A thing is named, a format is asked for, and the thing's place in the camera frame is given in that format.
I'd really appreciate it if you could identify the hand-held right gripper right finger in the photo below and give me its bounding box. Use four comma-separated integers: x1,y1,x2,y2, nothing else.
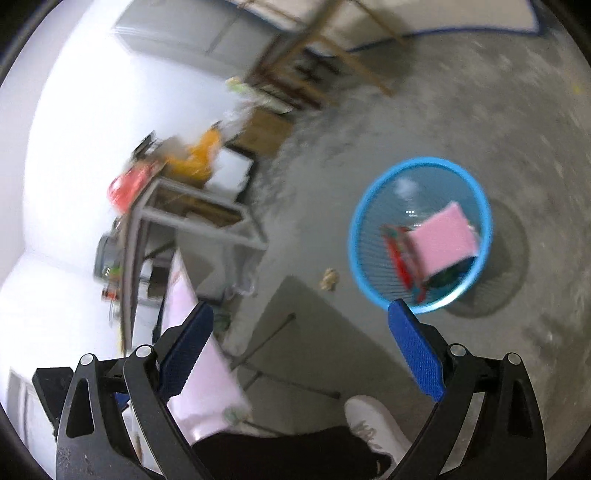
388,299,548,480

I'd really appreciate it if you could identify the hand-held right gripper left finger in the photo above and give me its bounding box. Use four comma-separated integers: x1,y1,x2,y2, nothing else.
55,300,215,480

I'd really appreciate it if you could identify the red plastic wrapper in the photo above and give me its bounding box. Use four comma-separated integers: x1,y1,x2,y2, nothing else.
381,224,432,303

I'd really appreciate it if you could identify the blue mesh waste basket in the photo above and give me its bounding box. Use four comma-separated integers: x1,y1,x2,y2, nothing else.
348,158,492,315

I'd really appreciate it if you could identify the pink square sheet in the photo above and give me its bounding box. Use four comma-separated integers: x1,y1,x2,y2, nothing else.
406,200,481,282

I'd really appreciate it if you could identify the person's white shoe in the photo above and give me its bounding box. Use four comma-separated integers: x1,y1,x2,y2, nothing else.
344,394,411,467

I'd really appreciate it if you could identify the grey side table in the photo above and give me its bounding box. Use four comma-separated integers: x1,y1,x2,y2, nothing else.
117,178,269,352

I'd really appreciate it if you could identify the red plastic bag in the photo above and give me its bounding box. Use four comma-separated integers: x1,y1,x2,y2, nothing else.
107,166,155,213

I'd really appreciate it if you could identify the white foam box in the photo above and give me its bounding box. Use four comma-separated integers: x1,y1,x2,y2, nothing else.
205,148,254,197

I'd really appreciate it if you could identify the yellow plastic bag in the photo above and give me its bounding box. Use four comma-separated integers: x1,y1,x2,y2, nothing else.
168,129,222,181

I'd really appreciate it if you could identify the brown cardboard box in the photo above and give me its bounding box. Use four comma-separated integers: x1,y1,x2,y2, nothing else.
240,108,296,158

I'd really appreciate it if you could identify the dark wooden stool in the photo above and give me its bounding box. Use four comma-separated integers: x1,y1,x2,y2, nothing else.
272,46,333,112

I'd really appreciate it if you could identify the grey refrigerator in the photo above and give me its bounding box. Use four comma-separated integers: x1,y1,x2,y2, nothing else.
115,0,282,70

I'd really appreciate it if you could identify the wooden chair dark seat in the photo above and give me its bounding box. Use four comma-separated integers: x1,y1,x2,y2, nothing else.
247,0,409,97

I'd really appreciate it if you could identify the white mattress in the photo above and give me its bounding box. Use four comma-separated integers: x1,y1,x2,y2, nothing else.
226,0,543,51

